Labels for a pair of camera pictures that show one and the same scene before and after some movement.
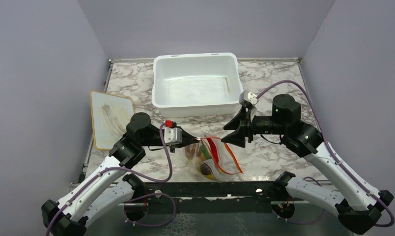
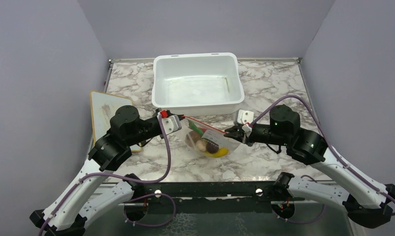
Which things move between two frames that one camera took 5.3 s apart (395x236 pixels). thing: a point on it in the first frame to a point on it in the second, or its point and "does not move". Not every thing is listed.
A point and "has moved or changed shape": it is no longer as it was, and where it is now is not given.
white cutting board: [111, 114] does not move
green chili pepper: [205, 153] to [198, 130]
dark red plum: [205, 169] to [211, 148]
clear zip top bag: [212, 158] has moved or changed shape
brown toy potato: [193, 150] to [194, 136]
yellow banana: [210, 176] to [221, 152]
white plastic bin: [186, 85] does not move
